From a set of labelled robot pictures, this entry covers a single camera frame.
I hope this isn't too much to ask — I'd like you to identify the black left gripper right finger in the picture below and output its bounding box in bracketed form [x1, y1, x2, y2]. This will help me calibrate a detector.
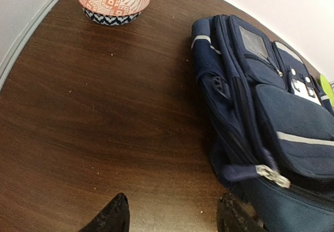
[217, 193, 267, 232]

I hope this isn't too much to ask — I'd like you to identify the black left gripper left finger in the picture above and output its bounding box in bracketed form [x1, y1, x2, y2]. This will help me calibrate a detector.
[79, 193, 130, 232]

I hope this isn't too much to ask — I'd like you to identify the navy blue backpack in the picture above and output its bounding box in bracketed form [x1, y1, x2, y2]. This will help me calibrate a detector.
[191, 15, 333, 231]

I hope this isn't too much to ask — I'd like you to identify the green plate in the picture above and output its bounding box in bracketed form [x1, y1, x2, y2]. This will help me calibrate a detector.
[319, 74, 333, 98]

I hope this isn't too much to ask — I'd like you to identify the orange patterned bowl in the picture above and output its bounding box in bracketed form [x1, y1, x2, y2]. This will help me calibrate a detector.
[78, 0, 150, 26]

